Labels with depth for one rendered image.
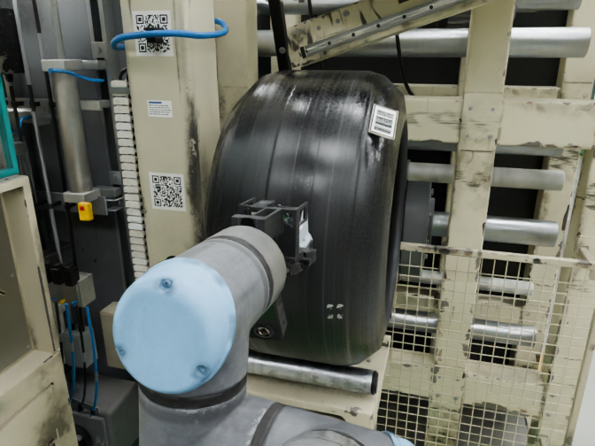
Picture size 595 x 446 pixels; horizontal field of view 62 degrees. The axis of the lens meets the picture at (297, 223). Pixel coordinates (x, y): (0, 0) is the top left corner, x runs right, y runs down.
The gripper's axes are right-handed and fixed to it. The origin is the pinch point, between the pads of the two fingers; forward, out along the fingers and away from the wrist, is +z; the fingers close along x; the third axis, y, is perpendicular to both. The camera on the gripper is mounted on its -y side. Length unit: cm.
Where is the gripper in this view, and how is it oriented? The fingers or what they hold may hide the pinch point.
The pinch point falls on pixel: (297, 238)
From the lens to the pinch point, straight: 70.4
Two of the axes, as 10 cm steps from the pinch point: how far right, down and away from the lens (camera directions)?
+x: -9.6, -0.9, 2.6
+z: 2.7, -2.2, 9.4
